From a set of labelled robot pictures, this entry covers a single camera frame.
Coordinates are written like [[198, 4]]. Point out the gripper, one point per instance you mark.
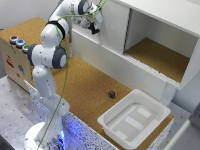
[[96, 18]]

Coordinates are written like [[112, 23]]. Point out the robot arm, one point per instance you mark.
[[45, 56]]

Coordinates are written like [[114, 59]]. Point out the white sliding door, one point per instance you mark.
[[115, 28]]

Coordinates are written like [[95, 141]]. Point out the green button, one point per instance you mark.
[[26, 48]]

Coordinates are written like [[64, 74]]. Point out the purple block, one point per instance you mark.
[[111, 94]]

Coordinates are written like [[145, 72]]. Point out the blue button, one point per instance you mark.
[[20, 43]]

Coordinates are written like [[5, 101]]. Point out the red button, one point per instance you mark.
[[13, 39]]

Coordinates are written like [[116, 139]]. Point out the white cabinet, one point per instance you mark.
[[156, 78]]

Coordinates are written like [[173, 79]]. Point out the white plastic box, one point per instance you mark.
[[133, 121]]

